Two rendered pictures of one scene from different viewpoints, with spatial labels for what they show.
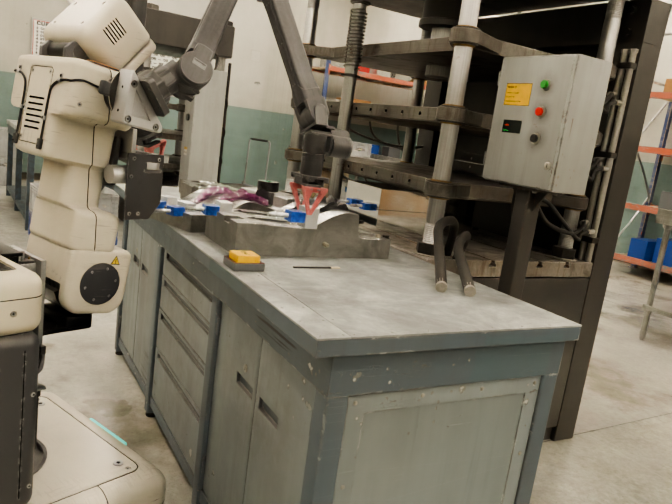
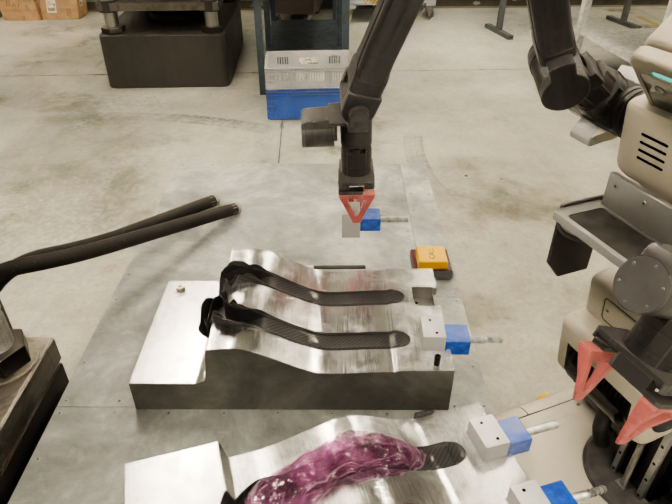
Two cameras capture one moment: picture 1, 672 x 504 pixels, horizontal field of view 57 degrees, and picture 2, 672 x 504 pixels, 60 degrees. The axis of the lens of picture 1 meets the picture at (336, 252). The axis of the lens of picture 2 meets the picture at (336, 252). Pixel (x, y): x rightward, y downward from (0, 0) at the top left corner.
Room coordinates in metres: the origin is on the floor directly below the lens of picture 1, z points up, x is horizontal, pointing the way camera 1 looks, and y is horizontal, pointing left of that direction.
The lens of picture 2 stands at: (2.48, 0.56, 1.54)
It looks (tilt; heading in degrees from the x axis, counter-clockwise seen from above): 35 degrees down; 211
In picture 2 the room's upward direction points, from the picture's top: straight up
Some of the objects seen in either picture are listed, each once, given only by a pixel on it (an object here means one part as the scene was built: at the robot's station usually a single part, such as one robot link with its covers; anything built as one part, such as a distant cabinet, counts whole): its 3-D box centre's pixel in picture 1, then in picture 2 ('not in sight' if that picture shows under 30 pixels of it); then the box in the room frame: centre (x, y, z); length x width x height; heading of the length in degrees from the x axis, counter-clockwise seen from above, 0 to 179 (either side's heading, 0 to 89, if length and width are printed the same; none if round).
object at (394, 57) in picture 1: (440, 76); not in sight; (2.81, -0.34, 1.45); 1.29 x 0.82 x 0.19; 31
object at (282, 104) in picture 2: not in sight; (310, 94); (-0.87, -1.64, 0.11); 0.61 x 0.41 x 0.22; 123
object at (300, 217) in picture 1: (291, 215); (374, 219); (1.59, 0.13, 0.93); 0.13 x 0.05 x 0.05; 120
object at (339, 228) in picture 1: (299, 225); (295, 323); (1.87, 0.12, 0.87); 0.50 x 0.26 x 0.14; 121
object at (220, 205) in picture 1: (207, 209); (461, 339); (1.78, 0.38, 0.89); 0.13 x 0.05 x 0.05; 119
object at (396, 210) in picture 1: (409, 208); not in sight; (2.74, -0.29, 0.87); 0.50 x 0.27 x 0.17; 121
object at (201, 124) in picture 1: (167, 119); not in sight; (6.58, 1.92, 1.03); 1.54 x 0.94 x 2.06; 33
